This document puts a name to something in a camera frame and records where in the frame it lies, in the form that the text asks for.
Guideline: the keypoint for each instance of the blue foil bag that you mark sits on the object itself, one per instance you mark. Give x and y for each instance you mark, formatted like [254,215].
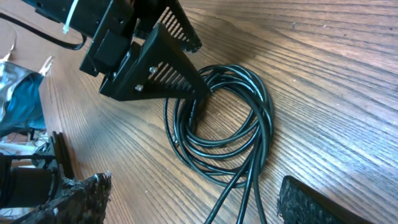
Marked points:
[21,108]

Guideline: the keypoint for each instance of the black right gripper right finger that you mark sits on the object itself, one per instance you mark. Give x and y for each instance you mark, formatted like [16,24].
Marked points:
[300,204]

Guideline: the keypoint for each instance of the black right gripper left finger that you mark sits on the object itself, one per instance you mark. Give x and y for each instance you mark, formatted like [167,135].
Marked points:
[83,201]

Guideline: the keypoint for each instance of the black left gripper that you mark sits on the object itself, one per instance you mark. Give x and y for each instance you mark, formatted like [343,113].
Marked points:
[156,69]

